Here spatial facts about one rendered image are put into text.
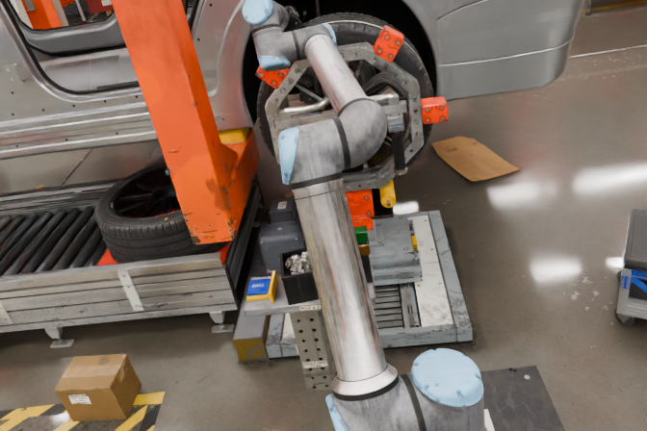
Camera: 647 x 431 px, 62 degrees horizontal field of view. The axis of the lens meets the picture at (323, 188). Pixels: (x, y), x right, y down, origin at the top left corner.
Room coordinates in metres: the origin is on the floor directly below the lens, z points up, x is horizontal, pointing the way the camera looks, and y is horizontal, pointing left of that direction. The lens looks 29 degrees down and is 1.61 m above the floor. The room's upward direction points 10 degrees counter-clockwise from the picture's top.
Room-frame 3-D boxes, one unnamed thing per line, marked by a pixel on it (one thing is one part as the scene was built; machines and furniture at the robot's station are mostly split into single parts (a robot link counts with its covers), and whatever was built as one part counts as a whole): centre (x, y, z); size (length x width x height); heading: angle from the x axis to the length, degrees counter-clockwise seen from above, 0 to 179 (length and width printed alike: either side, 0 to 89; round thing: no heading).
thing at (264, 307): (1.43, 0.11, 0.44); 0.43 x 0.17 x 0.03; 83
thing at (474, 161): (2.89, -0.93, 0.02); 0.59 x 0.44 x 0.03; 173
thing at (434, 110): (1.78, -0.43, 0.85); 0.09 x 0.08 x 0.07; 83
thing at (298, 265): (1.43, 0.08, 0.51); 0.20 x 0.14 x 0.13; 91
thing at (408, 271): (1.99, -0.12, 0.13); 0.50 x 0.36 x 0.10; 83
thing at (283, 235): (2.03, 0.19, 0.26); 0.42 x 0.18 x 0.35; 173
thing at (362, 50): (1.81, -0.12, 0.85); 0.54 x 0.07 x 0.54; 83
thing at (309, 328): (1.43, 0.14, 0.21); 0.10 x 0.10 x 0.42; 83
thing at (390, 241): (1.98, -0.14, 0.32); 0.40 x 0.30 x 0.28; 83
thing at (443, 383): (0.82, -0.18, 0.57); 0.17 x 0.15 x 0.18; 97
